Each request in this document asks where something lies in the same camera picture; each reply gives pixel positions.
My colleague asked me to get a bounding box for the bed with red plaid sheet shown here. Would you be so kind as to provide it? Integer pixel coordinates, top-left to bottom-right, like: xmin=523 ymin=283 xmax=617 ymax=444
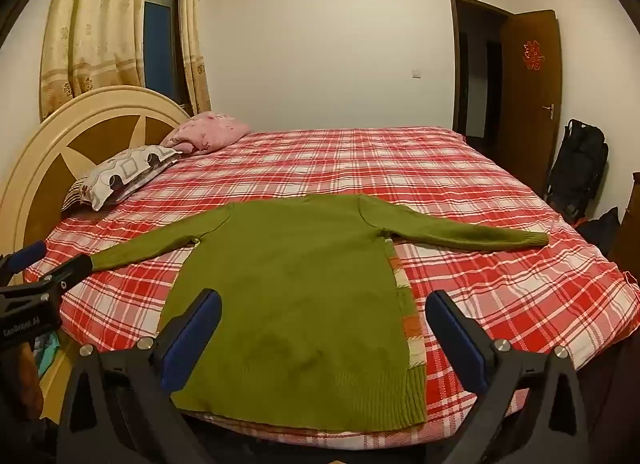
xmin=24 ymin=125 xmax=640 ymax=451

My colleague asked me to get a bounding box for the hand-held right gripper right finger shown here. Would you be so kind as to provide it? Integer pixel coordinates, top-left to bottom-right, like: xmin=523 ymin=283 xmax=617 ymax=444
xmin=425 ymin=289 xmax=591 ymax=464

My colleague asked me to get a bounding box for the wide beige floral curtain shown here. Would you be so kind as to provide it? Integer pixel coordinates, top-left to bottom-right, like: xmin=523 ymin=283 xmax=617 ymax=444
xmin=39 ymin=0 xmax=154 ymax=121

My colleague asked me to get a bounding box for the brown wooden cabinet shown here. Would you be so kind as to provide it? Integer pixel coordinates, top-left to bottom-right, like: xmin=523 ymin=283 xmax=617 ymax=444
xmin=612 ymin=171 xmax=640 ymax=266

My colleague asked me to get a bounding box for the teal cloth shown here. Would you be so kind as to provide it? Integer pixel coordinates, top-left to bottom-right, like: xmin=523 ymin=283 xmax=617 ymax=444
xmin=33 ymin=332 xmax=62 ymax=378

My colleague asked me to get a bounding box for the red paper door decoration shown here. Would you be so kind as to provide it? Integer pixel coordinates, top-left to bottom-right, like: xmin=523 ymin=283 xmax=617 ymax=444
xmin=522 ymin=40 xmax=545 ymax=70

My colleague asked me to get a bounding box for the window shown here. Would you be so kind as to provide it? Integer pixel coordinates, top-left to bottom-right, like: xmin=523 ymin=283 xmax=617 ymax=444
xmin=142 ymin=0 xmax=184 ymax=106

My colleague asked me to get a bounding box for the black backpack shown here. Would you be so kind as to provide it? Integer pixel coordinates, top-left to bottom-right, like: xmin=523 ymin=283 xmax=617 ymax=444
xmin=544 ymin=119 xmax=610 ymax=219

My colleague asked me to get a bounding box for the green knit sweater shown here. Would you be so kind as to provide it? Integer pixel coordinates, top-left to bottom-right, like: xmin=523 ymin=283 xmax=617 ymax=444
xmin=90 ymin=193 xmax=551 ymax=433

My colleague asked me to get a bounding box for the cream and brown wooden headboard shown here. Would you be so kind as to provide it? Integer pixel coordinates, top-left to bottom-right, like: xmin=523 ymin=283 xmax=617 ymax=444
xmin=0 ymin=86 xmax=192 ymax=261

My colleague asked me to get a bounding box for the brown wooden door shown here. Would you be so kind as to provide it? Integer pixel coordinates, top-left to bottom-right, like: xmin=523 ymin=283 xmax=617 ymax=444
xmin=500 ymin=9 xmax=564 ymax=196

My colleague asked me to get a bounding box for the dark bag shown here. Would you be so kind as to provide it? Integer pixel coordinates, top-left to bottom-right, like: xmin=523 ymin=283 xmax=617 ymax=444
xmin=576 ymin=207 xmax=621 ymax=256

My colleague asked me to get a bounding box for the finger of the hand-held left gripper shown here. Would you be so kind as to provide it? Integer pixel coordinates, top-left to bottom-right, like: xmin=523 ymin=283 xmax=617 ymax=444
xmin=0 ymin=241 xmax=49 ymax=276
xmin=22 ymin=253 xmax=94 ymax=297

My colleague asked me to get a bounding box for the dark wooden door frame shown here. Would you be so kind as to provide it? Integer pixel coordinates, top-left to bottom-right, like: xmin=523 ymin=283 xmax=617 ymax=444
xmin=449 ymin=0 xmax=512 ymax=138

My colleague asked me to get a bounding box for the narrow beige floral curtain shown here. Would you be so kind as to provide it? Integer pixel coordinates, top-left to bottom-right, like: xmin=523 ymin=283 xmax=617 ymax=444
xmin=177 ymin=0 xmax=214 ymax=116

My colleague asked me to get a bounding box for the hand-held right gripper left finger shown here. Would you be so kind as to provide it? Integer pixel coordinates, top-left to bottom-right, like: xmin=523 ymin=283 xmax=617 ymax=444
xmin=57 ymin=288 xmax=224 ymax=464

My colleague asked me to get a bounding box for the pink floral pillow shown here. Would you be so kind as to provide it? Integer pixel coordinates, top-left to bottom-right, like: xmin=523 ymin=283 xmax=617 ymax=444
xmin=160 ymin=112 xmax=252 ymax=154

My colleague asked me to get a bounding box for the brown and white patterned pillow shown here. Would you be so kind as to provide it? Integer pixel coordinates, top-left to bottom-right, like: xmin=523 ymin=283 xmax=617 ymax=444
xmin=62 ymin=145 xmax=184 ymax=213

